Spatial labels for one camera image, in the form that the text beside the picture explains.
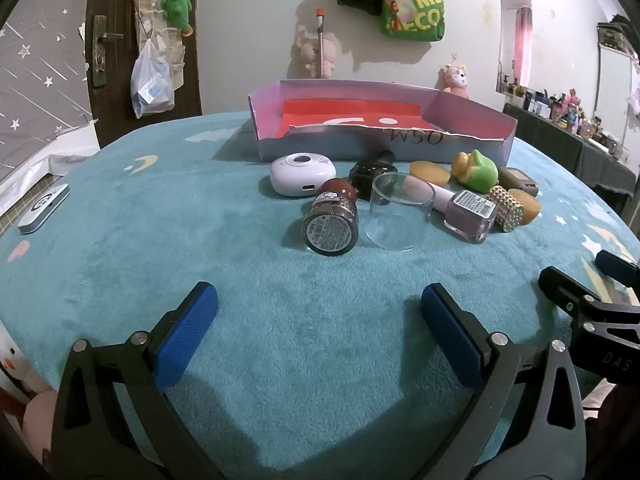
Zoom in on grey square case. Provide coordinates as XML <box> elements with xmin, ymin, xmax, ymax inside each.
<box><xmin>496</xmin><ymin>166</ymin><xmax>539</xmax><ymax>198</ymax></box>

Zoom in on white rounded earbud case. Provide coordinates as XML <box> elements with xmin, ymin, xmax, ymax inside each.
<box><xmin>270</xmin><ymin>152</ymin><xmax>337</xmax><ymax>197</ymax></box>

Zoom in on pink plush bear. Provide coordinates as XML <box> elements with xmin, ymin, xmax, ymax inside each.
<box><xmin>299</xmin><ymin>32</ymin><xmax>341</xmax><ymax>78</ymax></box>

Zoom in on metal door handle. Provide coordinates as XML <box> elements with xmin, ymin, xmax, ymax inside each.
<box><xmin>92</xmin><ymin>15</ymin><xmax>124</xmax><ymax>87</ymax></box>

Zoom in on grey star print curtain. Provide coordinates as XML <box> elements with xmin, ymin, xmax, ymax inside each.
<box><xmin>0</xmin><ymin>0</ymin><xmax>98</xmax><ymax>196</ymax></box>

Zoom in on green tote bag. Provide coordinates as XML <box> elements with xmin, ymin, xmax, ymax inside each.
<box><xmin>381</xmin><ymin>0</ymin><xmax>446</xmax><ymax>42</ymax></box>

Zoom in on translucent plastic bag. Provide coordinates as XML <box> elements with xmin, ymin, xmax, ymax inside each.
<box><xmin>131</xmin><ymin>39</ymin><xmax>176</xmax><ymax>119</ymax></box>

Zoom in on row of cosmetics bottles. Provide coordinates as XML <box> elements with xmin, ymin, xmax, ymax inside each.
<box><xmin>500</xmin><ymin>77</ymin><xmax>631</xmax><ymax>161</ymax></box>

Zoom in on purple cardboard box red bottom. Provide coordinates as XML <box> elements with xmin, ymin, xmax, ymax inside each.
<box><xmin>248</xmin><ymin>79</ymin><xmax>518</xmax><ymax>168</ymax></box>

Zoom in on green plush dinosaur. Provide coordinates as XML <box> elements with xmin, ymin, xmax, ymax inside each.
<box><xmin>160</xmin><ymin>0</ymin><xmax>195</xmax><ymax>37</ymax></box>

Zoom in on white flat device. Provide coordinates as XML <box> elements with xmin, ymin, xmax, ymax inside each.
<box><xmin>18</xmin><ymin>184</ymin><xmax>70</xmax><ymax>234</ymax></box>

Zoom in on black wrist watch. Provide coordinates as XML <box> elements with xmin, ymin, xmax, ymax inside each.
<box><xmin>348</xmin><ymin>149</ymin><xmax>397</xmax><ymax>206</ymax></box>

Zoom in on gold magnetic ball cube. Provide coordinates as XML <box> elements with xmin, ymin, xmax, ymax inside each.
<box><xmin>485</xmin><ymin>186</ymin><xmax>525</xmax><ymax>233</ymax></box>

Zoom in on white plastic sheet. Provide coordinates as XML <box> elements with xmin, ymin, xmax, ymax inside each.
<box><xmin>0</xmin><ymin>125</ymin><xmax>101</xmax><ymax>211</ymax></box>

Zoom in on clear glass cup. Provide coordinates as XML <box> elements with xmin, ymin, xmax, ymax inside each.
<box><xmin>363</xmin><ymin>173</ymin><xmax>435</xmax><ymax>252</ymax></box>

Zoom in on pink plush toy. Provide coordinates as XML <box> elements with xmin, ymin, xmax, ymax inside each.
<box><xmin>21</xmin><ymin>389</ymin><xmax>60</xmax><ymax>467</ymax></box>

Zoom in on nail polish bottle pink cap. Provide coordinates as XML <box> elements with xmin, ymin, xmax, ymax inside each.
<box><xmin>407</xmin><ymin>180</ymin><xmax>499</xmax><ymax>245</ymax></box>

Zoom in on green frog toy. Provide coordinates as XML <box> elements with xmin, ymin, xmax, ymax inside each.
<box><xmin>451</xmin><ymin>149</ymin><xmax>499</xmax><ymax>194</ymax></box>

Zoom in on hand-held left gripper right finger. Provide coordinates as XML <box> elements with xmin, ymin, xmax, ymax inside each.
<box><xmin>420</xmin><ymin>282</ymin><xmax>587</xmax><ymax>480</ymax></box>

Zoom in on brown jar with red lid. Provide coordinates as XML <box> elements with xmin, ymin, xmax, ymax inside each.
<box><xmin>302</xmin><ymin>178</ymin><xmax>360</xmax><ymax>257</ymax></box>

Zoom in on mop handle orange grips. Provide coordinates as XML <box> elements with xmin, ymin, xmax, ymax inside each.
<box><xmin>315</xmin><ymin>8</ymin><xmax>326</xmax><ymax>79</ymax></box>

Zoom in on wall mirror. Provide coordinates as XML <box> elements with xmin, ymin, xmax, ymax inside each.
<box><xmin>497</xmin><ymin>0</ymin><xmax>532</xmax><ymax>93</ymax></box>

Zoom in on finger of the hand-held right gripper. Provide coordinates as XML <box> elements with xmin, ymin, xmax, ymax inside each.
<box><xmin>539</xmin><ymin>266</ymin><xmax>640</xmax><ymax>348</ymax></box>
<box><xmin>595</xmin><ymin>250</ymin><xmax>640</xmax><ymax>288</ymax></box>

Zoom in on dark cloth covered table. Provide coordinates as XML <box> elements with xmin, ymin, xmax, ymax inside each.
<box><xmin>502</xmin><ymin>102</ymin><xmax>638</xmax><ymax>211</ymax></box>

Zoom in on pink plush with horns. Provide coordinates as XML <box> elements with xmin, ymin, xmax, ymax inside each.
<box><xmin>440</xmin><ymin>64</ymin><xmax>471</xmax><ymax>100</ymax></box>

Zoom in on white penguin plush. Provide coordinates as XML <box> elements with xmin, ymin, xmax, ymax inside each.
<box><xmin>0</xmin><ymin>320</ymin><xmax>48</xmax><ymax>401</ymax></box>

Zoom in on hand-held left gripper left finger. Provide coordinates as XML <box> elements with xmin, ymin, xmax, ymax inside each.
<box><xmin>50</xmin><ymin>281</ymin><xmax>226</xmax><ymax>480</ymax></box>

